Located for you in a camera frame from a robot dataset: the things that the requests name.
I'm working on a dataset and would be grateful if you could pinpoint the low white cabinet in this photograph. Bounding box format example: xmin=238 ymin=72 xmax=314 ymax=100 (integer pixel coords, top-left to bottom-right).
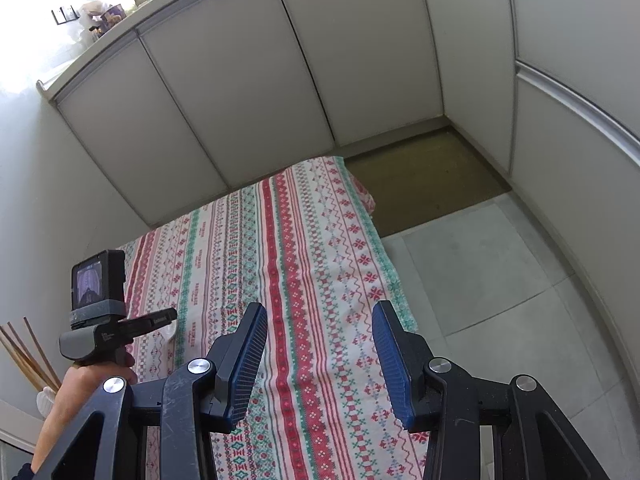
xmin=37 ymin=0 xmax=446 ymax=228

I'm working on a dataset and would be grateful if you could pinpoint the person's left forearm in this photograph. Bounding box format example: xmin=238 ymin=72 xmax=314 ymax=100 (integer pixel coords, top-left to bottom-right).
xmin=31 ymin=387 xmax=98 ymax=473

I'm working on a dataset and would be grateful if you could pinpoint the person's left hand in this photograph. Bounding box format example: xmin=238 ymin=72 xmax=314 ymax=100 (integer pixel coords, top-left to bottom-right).
xmin=60 ymin=352 xmax=139 ymax=403

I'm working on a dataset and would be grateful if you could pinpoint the brown floor mat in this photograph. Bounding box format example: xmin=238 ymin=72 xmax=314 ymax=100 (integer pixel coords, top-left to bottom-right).
xmin=345 ymin=127 xmax=512 ymax=238

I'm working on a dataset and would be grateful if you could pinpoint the black wall outlet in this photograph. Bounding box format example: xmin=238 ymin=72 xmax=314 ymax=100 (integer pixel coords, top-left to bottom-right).
xmin=50 ymin=4 xmax=81 ymax=26

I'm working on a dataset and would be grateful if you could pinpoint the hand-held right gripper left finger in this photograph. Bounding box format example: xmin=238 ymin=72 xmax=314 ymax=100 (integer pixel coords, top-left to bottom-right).
xmin=30 ymin=302 xmax=269 ymax=480

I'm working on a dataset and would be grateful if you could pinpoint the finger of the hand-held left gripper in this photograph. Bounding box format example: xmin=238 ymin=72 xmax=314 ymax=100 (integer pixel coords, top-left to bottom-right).
xmin=125 ymin=308 xmax=179 ymax=337

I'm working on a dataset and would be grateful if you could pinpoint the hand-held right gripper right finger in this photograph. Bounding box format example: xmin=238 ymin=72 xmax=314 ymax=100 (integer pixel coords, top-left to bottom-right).
xmin=371 ymin=301 xmax=611 ymax=480

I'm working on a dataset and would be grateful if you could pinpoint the clutter on cabinet counter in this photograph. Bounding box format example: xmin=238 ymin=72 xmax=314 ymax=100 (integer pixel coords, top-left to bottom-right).
xmin=77 ymin=0 xmax=201 ymax=42

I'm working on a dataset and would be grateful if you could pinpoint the tall white cabinet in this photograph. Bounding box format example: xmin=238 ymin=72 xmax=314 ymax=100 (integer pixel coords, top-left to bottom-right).
xmin=415 ymin=0 xmax=640 ymax=361

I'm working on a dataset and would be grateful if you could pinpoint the patterned red green tablecloth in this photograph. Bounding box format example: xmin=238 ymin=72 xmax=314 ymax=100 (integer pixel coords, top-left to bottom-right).
xmin=117 ymin=156 xmax=421 ymax=480

